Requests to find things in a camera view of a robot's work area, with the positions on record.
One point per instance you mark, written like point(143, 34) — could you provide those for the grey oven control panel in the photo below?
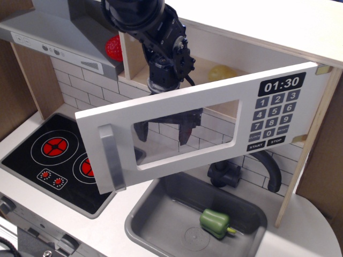
point(38, 237)

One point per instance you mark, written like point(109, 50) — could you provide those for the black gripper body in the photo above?
point(190, 118)

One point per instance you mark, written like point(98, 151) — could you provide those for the black toy stove top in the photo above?
point(53, 159)

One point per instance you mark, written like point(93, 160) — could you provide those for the red toy strawberry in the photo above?
point(113, 49)

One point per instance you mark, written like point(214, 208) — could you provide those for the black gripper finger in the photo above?
point(141, 129)
point(185, 131)

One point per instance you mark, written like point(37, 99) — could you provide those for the green toy bell pepper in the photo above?
point(216, 223)

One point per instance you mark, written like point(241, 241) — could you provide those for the grey range hood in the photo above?
point(72, 31)

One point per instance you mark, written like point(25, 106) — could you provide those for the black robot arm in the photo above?
point(162, 36)

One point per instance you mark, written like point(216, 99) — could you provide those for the grey door handle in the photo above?
point(112, 178)

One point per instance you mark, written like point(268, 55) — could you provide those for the white microwave door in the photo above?
point(240, 116)

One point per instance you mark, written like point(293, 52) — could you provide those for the yellow toy fruit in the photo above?
point(221, 72)

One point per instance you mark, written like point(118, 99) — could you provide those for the grey sink basin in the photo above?
point(166, 220)

